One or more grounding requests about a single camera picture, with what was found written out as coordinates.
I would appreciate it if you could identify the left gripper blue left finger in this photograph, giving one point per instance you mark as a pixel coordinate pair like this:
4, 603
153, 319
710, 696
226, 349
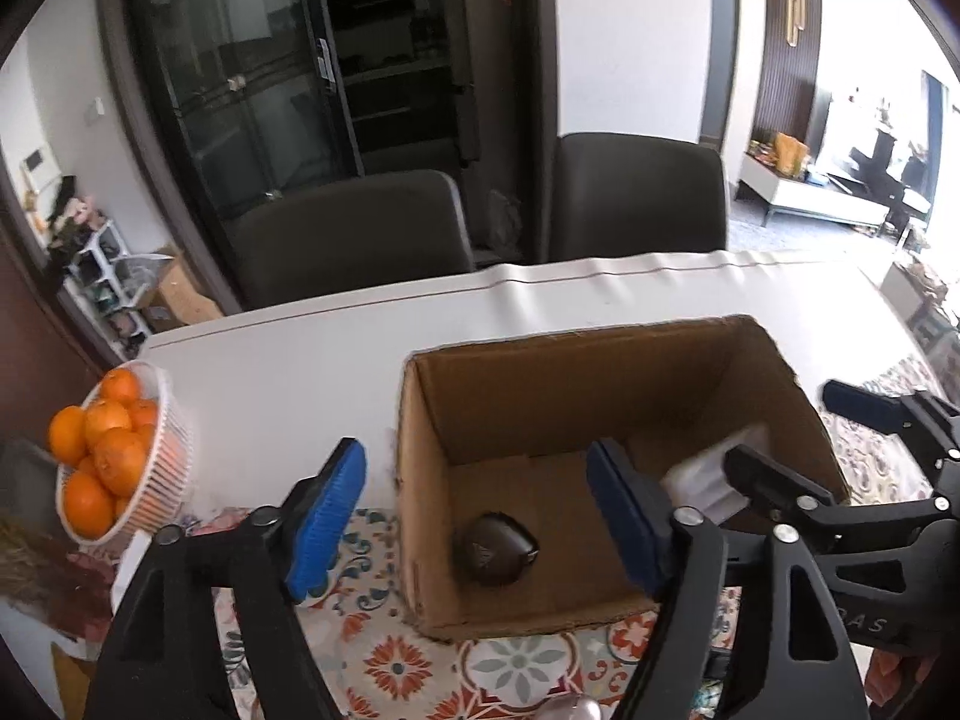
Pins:
317, 513

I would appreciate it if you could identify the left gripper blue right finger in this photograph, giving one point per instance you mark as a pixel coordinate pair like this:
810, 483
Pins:
636, 510

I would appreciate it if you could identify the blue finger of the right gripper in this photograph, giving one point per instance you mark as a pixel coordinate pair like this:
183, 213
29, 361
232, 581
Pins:
881, 413

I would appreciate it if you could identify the white battery charger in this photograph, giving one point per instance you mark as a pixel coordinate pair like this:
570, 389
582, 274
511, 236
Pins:
701, 482

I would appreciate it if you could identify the black computer mouse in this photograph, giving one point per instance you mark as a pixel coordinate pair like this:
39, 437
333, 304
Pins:
495, 549

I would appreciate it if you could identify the right human hand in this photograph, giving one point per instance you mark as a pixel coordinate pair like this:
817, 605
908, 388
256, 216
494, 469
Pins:
884, 677

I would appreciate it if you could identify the patterned tile table mat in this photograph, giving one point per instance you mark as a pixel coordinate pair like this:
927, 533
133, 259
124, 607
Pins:
376, 666

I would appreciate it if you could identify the brown cardboard box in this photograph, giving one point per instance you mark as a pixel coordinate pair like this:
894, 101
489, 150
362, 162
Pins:
529, 472

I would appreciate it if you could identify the silver oval case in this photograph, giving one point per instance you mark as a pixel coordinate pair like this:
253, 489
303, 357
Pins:
570, 707

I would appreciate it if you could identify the white basket of oranges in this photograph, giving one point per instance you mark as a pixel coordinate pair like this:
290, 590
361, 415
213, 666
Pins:
126, 455

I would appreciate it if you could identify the white tv cabinet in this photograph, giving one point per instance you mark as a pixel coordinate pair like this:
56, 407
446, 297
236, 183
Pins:
840, 200

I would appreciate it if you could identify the dried plant bunch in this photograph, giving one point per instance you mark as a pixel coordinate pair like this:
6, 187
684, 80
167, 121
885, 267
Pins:
48, 576

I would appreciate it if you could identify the cardboard box on floor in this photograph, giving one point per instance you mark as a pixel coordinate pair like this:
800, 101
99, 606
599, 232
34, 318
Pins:
174, 301

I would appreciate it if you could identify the right dark dining chair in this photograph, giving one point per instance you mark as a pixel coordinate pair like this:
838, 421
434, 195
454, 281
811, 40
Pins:
618, 195

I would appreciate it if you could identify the dark dining chair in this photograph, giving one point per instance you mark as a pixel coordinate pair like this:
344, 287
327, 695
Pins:
618, 195
356, 234

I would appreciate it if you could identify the left dark dining chair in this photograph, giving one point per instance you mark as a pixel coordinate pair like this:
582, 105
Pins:
356, 234

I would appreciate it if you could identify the white shoe rack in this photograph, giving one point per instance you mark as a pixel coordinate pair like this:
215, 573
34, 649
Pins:
108, 282

